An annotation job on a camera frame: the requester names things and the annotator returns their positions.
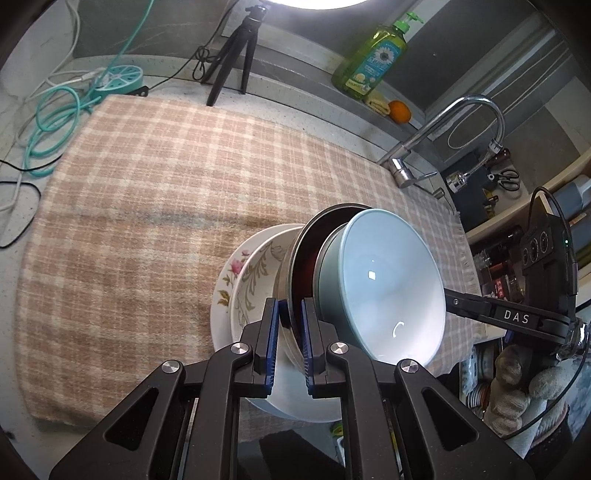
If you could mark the beige plaid cloth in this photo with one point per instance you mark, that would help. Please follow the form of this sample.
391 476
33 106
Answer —
138 184

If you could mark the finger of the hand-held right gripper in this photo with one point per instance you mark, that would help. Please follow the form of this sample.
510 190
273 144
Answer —
471 307

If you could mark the white leaf print plate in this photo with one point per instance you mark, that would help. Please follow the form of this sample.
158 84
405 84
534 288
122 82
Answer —
258 277

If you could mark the yellow cloth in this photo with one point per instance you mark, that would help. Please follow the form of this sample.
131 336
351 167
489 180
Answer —
376 101

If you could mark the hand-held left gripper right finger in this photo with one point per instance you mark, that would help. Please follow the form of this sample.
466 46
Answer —
307 341

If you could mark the black scissors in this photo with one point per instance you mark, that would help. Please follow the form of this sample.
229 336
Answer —
505 177

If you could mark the green dish soap bottle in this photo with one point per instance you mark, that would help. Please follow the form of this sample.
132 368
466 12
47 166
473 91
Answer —
369 60

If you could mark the orange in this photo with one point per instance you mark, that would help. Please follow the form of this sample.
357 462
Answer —
399 112

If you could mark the red bowl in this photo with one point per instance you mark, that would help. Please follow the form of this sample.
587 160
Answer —
305 277

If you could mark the white rose print plate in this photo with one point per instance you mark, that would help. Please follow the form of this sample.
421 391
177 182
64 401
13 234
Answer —
221 295

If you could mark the chrome faucet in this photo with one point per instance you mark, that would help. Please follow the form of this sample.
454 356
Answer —
461 104

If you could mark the person's right hand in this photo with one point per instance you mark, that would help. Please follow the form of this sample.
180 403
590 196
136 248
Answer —
508 378

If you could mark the black tripod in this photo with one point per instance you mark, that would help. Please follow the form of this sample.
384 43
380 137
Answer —
231 50

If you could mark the person's right forearm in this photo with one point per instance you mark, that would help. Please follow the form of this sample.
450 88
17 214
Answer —
554 434

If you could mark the light blue bowl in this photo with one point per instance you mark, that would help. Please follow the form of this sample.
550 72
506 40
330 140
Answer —
388 286

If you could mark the flexible faucet sprayer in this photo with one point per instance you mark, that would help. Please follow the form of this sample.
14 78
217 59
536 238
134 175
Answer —
455 181

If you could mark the teal round power socket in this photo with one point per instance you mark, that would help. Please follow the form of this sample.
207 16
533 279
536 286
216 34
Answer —
122 78

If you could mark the stainless steel bowl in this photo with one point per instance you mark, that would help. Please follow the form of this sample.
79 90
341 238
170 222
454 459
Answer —
282 295

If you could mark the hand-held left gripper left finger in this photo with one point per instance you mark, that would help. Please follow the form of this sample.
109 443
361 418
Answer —
272 341

